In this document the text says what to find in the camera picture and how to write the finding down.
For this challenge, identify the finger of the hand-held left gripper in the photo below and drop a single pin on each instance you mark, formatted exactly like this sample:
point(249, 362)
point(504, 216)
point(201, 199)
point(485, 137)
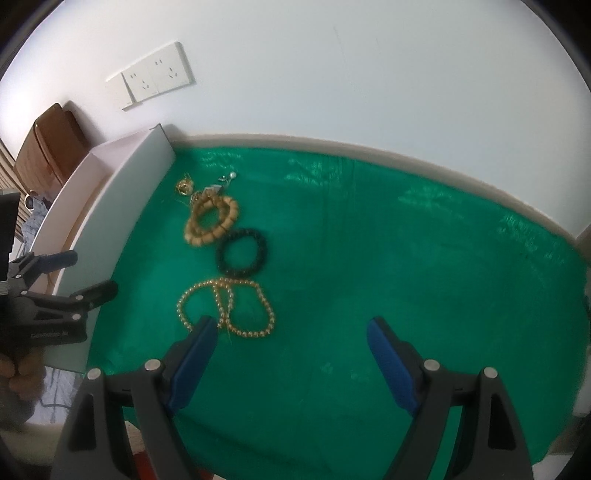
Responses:
point(55, 261)
point(92, 295)

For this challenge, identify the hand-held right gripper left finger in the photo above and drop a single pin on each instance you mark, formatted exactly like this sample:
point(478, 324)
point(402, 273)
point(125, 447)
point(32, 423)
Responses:
point(194, 364)

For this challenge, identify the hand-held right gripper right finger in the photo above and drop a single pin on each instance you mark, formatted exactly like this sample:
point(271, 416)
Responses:
point(392, 369)

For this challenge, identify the white cardboard box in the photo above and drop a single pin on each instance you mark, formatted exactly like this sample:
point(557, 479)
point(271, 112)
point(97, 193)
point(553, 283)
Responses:
point(115, 217)

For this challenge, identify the person's left hand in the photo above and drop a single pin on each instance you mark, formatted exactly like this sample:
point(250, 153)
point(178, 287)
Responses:
point(23, 383)

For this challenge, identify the green cloth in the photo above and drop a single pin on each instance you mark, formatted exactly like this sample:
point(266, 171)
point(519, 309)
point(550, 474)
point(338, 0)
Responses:
point(369, 240)

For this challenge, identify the small silver pendant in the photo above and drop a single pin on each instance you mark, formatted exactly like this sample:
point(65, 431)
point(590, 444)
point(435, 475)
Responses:
point(212, 188)

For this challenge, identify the pearl earring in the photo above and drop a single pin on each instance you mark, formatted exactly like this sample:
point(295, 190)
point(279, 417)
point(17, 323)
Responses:
point(232, 176)

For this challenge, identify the white wall switch plate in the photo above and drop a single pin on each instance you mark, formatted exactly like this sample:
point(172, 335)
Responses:
point(121, 92)

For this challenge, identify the white wall socket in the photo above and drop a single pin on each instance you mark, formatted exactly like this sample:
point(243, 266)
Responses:
point(141, 82)
point(171, 68)

